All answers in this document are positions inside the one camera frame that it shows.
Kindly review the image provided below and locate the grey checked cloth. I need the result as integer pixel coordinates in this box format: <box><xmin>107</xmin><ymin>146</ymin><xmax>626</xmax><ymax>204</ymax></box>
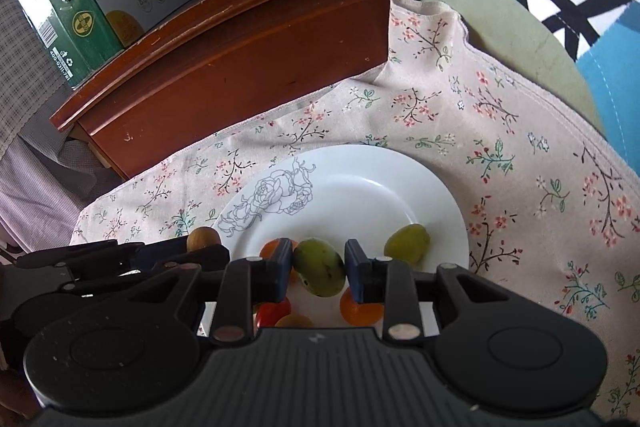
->
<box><xmin>0</xmin><ymin>0</ymin><xmax>76</xmax><ymax>148</ymax></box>

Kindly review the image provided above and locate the brown wooden nightstand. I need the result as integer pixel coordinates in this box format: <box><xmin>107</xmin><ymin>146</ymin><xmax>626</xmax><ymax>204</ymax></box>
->
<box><xmin>49</xmin><ymin>0</ymin><xmax>423</xmax><ymax>180</ymax></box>

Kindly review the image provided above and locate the orange mandarin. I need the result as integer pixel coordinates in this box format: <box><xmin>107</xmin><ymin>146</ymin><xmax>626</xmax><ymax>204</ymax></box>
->
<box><xmin>340</xmin><ymin>287</ymin><xmax>386</xmax><ymax>327</ymax></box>
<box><xmin>259</xmin><ymin>238</ymin><xmax>300</xmax><ymax>284</ymax></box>

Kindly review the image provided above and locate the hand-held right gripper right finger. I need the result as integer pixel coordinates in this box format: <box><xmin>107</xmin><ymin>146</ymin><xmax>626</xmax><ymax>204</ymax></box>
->
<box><xmin>344</xmin><ymin>238</ymin><xmax>516</xmax><ymax>342</ymax></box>

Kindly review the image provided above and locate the brown kiwi fruit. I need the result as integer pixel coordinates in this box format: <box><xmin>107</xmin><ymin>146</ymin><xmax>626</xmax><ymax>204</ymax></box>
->
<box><xmin>187</xmin><ymin>227</ymin><xmax>222</xmax><ymax>253</ymax></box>
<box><xmin>274</xmin><ymin>313</ymin><xmax>316</xmax><ymax>329</ymax></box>

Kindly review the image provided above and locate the green jujube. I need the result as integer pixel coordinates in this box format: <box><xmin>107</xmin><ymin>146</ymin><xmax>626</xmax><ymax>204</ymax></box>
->
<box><xmin>384</xmin><ymin>224</ymin><xmax>431</xmax><ymax>264</ymax></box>
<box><xmin>292</xmin><ymin>238</ymin><xmax>347</xmax><ymax>298</ymax></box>

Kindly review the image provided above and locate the white plate with rose print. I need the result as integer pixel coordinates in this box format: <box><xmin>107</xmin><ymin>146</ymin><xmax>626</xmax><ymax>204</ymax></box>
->
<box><xmin>212</xmin><ymin>145</ymin><xmax>470</xmax><ymax>330</ymax></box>

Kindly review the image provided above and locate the lavender striped cloth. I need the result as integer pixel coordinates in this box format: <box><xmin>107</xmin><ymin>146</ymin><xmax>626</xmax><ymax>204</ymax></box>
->
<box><xmin>0</xmin><ymin>107</ymin><xmax>126</xmax><ymax>253</ymax></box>

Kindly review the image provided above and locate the olive green cushion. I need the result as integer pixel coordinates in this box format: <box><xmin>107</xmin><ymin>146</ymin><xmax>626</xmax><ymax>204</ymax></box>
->
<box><xmin>417</xmin><ymin>0</ymin><xmax>606</xmax><ymax>142</ymax></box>

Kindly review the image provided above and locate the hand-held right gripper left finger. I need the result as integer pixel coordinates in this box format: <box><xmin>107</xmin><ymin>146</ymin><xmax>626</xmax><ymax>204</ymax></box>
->
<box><xmin>125</xmin><ymin>238</ymin><xmax>293</xmax><ymax>343</ymax></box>

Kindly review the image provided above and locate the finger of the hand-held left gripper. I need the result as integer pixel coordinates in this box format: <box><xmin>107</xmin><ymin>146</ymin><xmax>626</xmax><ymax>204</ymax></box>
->
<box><xmin>152</xmin><ymin>246</ymin><xmax>230</xmax><ymax>272</ymax></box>
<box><xmin>14</xmin><ymin>241</ymin><xmax>188</xmax><ymax>270</ymax></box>

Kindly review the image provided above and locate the beige floral tablecloth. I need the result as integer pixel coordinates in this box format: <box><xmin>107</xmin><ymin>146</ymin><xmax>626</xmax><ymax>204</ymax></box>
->
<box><xmin>70</xmin><ymin>0</ymin><xmax>640</xmax><ymax>418</ymax></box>

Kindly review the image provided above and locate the red cherry tomato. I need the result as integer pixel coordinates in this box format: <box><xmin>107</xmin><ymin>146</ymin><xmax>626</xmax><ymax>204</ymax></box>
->
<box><xmin>255</xmin><ymin>297</ymin><xmax>292</xmax><ymax>329</ymax></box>

